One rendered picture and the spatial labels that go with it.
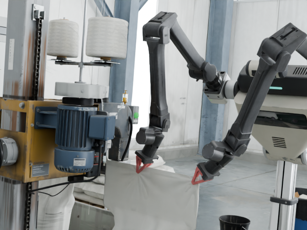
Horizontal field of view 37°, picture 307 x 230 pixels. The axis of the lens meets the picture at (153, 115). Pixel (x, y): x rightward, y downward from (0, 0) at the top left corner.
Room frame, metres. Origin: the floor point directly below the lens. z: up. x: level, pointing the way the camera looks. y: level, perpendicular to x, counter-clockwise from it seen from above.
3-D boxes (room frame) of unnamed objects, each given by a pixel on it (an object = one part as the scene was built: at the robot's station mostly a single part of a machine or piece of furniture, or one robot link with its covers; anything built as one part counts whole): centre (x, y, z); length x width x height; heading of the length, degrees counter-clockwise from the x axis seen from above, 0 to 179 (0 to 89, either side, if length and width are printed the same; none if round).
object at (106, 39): (1.88, 0.21, 1.61); 0.17 x 0.17 x 0.17
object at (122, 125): (2.22, 0.29, 1.21); 0.30 x 0.25 x 0.30; 54
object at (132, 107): (2.27, 0.12, 1.28); 0.08 x 0.05 x 0.09; 54
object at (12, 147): (1.76, 0.56, 1.14); 0.11 x 0.06 x 0.11; 54
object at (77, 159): (1.75, 0.29, 1.21); 0.15 x 0.15 x 0.25
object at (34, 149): (1.92, 0.47, 1.18); 0.34 x 0.25 x 0.31; 144
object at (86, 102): (1.75, 0.29, 1.35); 0.12 x 0.12 x 0.04
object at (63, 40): (2.03, 0.42, 1.61); 0.15 x 0.14 x 0.17; 54
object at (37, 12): (1.80, 0.47, 1.68); 0.05 x 0.03 x 0.06; 144
